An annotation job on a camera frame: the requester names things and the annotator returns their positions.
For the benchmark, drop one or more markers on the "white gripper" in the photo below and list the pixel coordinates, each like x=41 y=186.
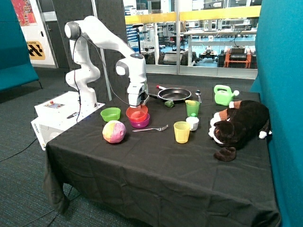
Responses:
x=137 y=94

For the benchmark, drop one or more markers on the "orange plastic bowl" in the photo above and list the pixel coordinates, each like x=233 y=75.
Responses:
x=138 y=114

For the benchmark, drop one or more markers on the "green plastic bowl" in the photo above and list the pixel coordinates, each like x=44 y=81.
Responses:
x=111 y=113

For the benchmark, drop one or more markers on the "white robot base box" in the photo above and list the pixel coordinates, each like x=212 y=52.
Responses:
x=59 y=114

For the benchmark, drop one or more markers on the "purple plastic bowl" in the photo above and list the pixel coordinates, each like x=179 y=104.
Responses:
x=141 y=124

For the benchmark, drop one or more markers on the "small green toy vegetable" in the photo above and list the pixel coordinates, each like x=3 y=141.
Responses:
x=169 y=104

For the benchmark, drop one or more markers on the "black frying pan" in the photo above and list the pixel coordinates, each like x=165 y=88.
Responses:
x=172 y=94

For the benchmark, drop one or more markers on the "metal fork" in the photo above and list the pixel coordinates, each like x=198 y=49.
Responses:
x=149 y=129

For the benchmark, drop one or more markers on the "pastel plush ball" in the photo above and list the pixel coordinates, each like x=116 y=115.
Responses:
x=114 y=131

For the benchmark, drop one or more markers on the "green plastic cup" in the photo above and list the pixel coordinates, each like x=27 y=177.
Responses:
x=192 y=107

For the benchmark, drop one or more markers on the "yellow plastic cup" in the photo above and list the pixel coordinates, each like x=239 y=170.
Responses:
x=181 y=130

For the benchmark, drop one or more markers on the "metal spoon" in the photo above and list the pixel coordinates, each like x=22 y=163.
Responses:
x=198 y=93

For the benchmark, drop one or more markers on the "small white jar green lid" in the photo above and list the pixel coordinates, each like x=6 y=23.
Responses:
x=193 y=121

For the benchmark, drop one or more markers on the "black tablecloth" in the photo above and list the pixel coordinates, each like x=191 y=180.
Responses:
x=150 y=177

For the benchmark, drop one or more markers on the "green toy watering can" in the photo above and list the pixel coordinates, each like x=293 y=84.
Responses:
x=223 y=94

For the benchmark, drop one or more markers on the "brown plush dog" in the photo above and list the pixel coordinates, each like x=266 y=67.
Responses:
x=234 y=126

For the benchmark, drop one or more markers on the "yellow black sign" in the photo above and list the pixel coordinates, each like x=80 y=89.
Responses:
x=35 y=50

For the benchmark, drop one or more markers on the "teal sofa left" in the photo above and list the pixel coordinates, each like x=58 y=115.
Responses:
x=15 y=65

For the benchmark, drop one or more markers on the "red poster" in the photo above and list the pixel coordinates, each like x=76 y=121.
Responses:
x=24 y=12

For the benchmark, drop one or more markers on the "teal partition right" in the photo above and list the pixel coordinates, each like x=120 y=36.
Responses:
x=279 y=49

